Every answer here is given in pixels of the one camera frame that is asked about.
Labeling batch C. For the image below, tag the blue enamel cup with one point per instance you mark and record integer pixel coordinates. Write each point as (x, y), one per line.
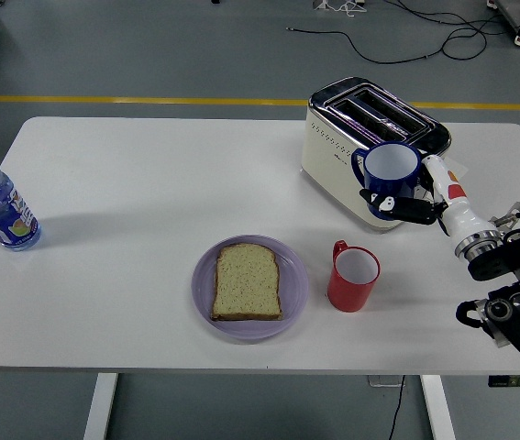
(390, 185)

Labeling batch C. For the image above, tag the cream chrome toaster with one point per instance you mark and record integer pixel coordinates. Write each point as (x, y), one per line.
(328, 151)

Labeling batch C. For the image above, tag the metal toast rack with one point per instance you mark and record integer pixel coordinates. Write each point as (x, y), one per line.
(516, 208)

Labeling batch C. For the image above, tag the grey under-table socket box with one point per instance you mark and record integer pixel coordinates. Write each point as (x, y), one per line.
(381, 380)

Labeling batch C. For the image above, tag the bread slice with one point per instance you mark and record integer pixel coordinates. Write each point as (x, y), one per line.
(246, 283)

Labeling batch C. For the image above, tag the blue-capped water bottle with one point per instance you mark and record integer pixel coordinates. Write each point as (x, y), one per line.
(5, 213)

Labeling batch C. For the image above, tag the red enamel cup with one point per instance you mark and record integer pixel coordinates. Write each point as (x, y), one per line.
(349, 293)

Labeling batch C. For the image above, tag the table height control panel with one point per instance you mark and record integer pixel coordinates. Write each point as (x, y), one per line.
(514, 381)

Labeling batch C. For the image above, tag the white table leg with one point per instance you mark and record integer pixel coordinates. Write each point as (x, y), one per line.
(100, 408)
(438, 408)

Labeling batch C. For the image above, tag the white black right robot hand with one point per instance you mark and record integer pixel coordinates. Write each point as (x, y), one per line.
(459, 211)

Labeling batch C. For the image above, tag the purple plate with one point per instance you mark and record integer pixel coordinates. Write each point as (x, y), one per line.
(294, 279)

